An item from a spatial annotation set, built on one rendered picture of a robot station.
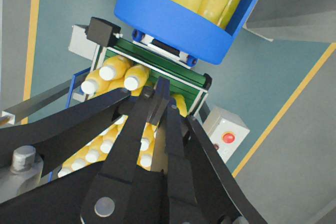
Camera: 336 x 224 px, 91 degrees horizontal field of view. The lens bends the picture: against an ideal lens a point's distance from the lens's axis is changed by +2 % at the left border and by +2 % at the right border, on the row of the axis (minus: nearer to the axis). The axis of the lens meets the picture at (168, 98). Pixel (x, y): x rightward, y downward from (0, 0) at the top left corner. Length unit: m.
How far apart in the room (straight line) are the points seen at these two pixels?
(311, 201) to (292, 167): 0.71
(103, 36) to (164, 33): 0.31
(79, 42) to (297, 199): 2.99
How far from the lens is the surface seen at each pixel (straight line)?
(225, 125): 0.54
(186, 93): 0.68
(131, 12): 0.34
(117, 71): 0.51
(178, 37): 0.30
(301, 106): 2.15
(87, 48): 0.76
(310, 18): 1.05
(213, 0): 0.41
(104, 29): 0.57
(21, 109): 0.72
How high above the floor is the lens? 1.54
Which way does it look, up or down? 68 degrees down
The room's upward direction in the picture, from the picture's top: 177 degrees counter-clockwise
